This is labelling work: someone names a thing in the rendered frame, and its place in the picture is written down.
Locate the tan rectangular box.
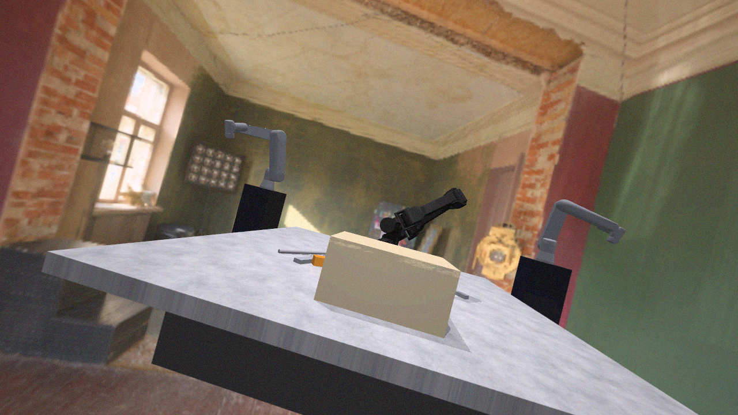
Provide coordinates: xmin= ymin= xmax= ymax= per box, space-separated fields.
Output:
xmin=314 ymin=231 xmax=461 ymax=338

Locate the orange rectangular bar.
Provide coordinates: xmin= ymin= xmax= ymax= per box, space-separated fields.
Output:
xmin=311 ymin=255 xmax=325 ymax=267

